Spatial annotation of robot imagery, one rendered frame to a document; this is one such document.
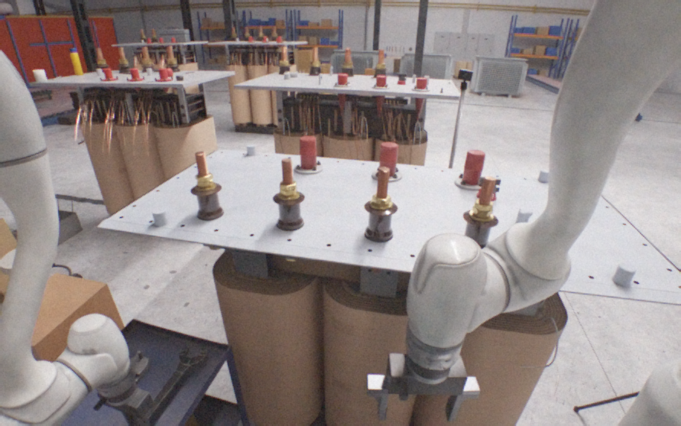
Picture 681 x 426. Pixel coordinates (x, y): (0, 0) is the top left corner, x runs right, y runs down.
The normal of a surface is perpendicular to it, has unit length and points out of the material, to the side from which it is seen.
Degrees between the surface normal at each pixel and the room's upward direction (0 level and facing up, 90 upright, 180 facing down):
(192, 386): 0
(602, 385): 0
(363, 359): 90
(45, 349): 90
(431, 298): 83
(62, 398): 81
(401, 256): 0
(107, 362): 87
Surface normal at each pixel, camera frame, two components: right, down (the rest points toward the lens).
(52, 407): 0.93, 0.06
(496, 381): -0.20, 0.46
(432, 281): -0.66, 0.14
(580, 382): 0.02, -0.88
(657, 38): -0.36, 0.75
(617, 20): -0.93, 0.29
